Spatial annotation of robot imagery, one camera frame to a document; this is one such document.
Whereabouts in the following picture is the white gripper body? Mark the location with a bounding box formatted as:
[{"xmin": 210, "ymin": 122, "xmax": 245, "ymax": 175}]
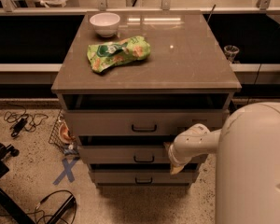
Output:
[{"xmin": 168, "ymin": 146, "xmax": 191, "ymax": 167}]

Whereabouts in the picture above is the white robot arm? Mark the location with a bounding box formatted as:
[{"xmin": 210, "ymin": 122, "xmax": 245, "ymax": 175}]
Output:
[{"xmin": 165, "ymin": 102, "xmax": 280, "ymax": 224}]

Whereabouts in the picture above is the grey drawer cabinet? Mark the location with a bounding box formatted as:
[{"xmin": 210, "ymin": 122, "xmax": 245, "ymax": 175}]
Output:
[{"xmin": 51, "ymin": 10, "xmax": 243, "ymax": 190}]

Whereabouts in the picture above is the blue tape cross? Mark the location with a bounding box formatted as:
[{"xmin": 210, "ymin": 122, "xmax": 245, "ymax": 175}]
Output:
[{"xmin": 53, "ymin": 158, "xmax": 78, "ymax": 185}]

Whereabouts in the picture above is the green chip bag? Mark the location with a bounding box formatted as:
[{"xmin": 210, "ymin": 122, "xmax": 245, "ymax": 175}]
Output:
[{"xmin": 87, "ymin": 35, "xmax": 151, "ymax": 74}]

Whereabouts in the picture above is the clear glass cup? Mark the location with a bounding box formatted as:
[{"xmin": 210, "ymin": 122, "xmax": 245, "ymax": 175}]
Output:
[{"xmin": 224, "ymin": 45, "xmax": 240, "ymax": 63}]

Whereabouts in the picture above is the white ceramic bowl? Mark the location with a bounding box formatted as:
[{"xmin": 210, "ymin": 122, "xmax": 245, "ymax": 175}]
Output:
[{"xmin": 90, "ymin": 12, "xmax": 120, "ymax": 37}]

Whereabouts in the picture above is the black office chair base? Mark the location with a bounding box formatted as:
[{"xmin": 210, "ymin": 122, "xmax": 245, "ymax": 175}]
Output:
[{"xmin": 0, "ymin": 143, "xmax": 35, "ymax": 224}]

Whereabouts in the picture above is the wire basket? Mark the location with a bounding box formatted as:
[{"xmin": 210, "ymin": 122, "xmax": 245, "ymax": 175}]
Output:
[{"xmin": 49, "ymin": 111, "xmax": 78, "ymax": 157}]

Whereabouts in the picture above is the black stand with cables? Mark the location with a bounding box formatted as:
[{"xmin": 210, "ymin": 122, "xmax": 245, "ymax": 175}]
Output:
[{"xmin": 34, "ymin": 189, "xmax": 77, "ymax": 224}]

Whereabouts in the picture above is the black power adapter with cable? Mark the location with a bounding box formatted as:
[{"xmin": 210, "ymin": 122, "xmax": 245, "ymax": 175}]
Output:
[{"xmin": 4, "ymin": 105, "xmax": 49, "ymax": 138}]

